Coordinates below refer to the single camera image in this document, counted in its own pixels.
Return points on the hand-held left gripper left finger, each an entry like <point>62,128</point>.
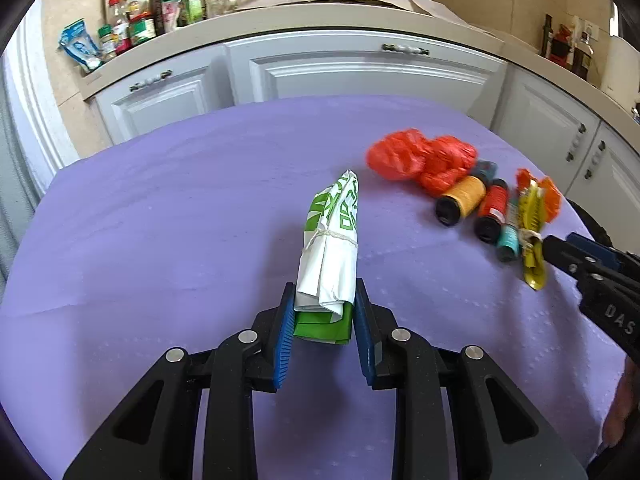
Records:
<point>282,345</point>

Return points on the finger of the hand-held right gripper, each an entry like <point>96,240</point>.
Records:
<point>562,255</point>
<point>595,250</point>

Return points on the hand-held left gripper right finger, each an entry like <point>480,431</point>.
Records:
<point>362,340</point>

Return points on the yellow wrapper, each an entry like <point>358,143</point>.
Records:
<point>531,230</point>

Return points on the teal thread spool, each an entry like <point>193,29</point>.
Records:
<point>507,240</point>

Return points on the red thread spool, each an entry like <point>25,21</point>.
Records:
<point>491,210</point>

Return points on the green and white wrapper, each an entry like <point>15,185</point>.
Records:
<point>327,260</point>

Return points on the dark grey thread spool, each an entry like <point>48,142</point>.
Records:
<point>487,169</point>

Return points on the yellow thread spool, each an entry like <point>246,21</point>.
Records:
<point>462,200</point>

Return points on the red plastic bag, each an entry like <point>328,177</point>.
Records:
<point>420,160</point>

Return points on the person's right hand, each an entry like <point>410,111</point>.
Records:
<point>619,405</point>

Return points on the narrow white cabinet door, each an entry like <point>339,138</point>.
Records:
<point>540,115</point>

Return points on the purple tablecloth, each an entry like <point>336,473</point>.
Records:
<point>175,235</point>

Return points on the white electric kettle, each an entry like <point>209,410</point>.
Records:
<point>622,75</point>

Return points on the dark sauce bottle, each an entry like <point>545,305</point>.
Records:
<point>582,57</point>

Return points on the dark jar with red label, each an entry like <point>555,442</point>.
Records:
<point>561,47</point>

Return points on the dark olive oil bottle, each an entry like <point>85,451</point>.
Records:
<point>546,35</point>

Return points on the wide white drawer front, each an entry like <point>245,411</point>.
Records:
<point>365,77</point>

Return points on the small white drawer front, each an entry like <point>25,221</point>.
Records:
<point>160,105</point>

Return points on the white paper sheet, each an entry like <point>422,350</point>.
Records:
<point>410,7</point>

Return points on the group of condiment bottles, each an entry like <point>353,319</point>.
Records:
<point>165,5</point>

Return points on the blue and white packet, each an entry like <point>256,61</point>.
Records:
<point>80,47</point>

